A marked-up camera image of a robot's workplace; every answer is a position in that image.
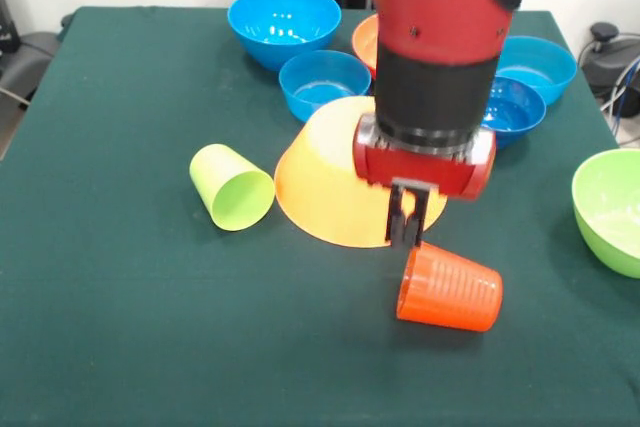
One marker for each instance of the light green cup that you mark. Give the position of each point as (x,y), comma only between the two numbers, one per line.
(220,177)

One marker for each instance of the shallow red-orange bowl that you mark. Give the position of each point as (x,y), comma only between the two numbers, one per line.
(365,44)

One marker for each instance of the small dark blue bowl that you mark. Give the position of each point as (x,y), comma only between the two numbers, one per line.
(515,117)

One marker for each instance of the small light blue bowl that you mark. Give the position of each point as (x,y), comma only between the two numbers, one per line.
(545,67)
(320,82)

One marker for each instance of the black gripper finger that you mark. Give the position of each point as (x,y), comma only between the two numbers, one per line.
(395,217)
(416,219)

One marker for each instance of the red-orange cup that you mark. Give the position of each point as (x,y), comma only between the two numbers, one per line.
(450,289)

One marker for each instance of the dark green tablecloth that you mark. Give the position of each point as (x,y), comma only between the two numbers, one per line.
(100,297)

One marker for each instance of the large light orange bowl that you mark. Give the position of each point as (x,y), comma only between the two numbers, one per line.
(325,187)

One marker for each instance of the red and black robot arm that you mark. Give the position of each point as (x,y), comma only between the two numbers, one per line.
(440,22)

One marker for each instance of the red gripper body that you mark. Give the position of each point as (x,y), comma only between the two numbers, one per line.
(425,169)

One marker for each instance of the medium blue bowl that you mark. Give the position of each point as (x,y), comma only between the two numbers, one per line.
(285,27)

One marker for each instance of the dark grey chair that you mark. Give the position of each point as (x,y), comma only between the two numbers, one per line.
(30,62)

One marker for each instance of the light green bowl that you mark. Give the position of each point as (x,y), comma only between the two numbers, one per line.
(610,207)

